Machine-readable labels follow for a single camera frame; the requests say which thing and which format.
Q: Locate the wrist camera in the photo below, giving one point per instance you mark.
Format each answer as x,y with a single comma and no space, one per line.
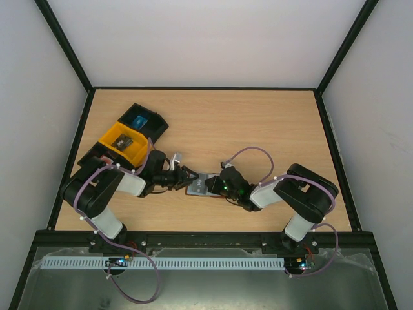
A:
175,159
225,164

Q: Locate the white slotted cable duct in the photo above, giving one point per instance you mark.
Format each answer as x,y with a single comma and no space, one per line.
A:
163,263

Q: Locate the blue card in bin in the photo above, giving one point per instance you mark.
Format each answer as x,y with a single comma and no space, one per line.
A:
139,122

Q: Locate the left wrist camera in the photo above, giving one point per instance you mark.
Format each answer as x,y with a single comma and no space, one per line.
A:
175,159

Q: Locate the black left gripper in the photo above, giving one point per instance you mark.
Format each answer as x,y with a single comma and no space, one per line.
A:
181,177

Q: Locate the black storage bin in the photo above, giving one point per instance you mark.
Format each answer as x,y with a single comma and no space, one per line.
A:
99,149
154,128

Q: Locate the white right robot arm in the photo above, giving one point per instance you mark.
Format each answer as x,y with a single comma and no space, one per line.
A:
310,195

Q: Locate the black credit card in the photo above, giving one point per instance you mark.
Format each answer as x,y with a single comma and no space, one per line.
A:
199,186
122,142

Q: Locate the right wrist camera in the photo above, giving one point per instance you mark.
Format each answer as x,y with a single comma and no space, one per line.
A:
225,164

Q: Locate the red credit card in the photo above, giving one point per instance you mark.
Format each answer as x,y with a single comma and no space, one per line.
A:
107,160

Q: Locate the brown leather card holder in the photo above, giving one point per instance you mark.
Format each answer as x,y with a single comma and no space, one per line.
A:
200,187

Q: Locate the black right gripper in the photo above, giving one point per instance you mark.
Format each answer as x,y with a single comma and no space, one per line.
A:
218,183

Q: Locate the yellow storage bin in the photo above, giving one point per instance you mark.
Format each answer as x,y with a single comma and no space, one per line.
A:
136,152

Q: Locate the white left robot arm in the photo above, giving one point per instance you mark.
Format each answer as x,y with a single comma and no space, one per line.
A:
91,188

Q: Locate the black enclosure frame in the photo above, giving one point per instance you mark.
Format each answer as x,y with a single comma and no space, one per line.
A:
357,234

